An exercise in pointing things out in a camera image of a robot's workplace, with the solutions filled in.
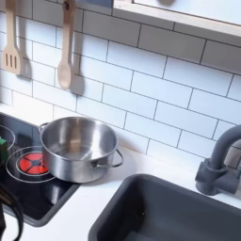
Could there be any wooden spoon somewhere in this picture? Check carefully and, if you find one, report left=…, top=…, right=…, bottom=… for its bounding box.
left=56, top=0, right=76, bottom=90

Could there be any dark grey tap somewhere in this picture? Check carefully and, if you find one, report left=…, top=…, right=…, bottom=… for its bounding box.
left=194, top=124, right=241, bottom=197

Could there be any dark grey sink basin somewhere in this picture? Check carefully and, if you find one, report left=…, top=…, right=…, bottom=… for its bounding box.
left=88, top=173, right=241, bottom=241

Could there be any black glass stove top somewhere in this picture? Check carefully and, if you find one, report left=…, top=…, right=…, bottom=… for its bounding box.
left=0, top=112, right=81, bottom=228

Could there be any green toy block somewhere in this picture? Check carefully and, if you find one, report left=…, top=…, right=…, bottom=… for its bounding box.
left=0, top=137, right=8, bottom=166

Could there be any wooden slotted spatula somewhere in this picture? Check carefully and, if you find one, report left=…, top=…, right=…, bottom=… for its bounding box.
left=1, top=0, right=24, bottom=76

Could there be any steel pot with handles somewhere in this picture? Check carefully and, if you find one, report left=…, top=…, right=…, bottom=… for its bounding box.
left=38, top=116, right=124, bottom=185

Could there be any thin black cable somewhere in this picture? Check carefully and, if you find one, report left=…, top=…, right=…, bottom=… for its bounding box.
left=0, top=183, right=24, bottom=241

